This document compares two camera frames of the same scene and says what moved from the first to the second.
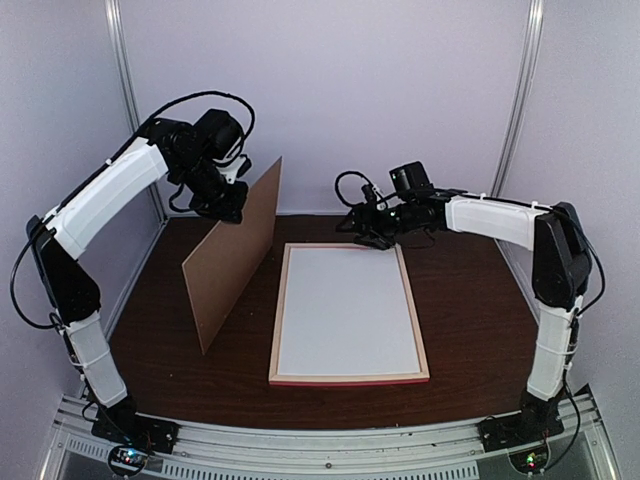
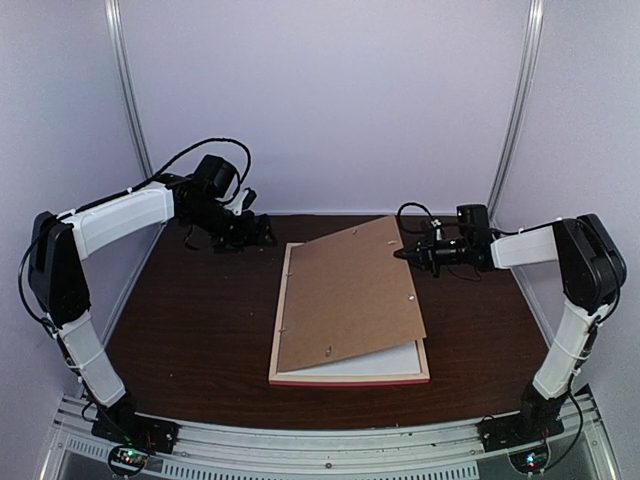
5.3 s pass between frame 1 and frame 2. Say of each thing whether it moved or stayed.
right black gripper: moved
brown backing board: moved
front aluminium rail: stayed
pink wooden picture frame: stayed
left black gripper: moved
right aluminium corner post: stayed
